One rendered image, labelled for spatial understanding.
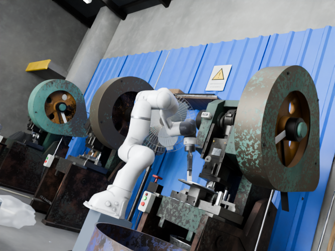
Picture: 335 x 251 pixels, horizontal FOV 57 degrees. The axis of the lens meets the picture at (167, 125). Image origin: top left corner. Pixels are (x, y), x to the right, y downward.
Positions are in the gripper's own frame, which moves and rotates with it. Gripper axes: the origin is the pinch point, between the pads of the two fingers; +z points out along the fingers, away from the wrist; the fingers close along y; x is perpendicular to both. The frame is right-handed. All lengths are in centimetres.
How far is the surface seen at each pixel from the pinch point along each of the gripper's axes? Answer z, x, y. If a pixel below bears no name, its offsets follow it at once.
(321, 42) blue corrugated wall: -158, 157, -96
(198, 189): 8.5, 6.7, -2.8
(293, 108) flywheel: -49, 72, 5
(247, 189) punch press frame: 7.0, 44.0, -16.7
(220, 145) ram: -23.6, 23.6, -10.8
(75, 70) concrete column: -249, -203, -438
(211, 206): 19.0, 14.1, 4.0
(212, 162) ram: -11.3, 18.0, -12.1
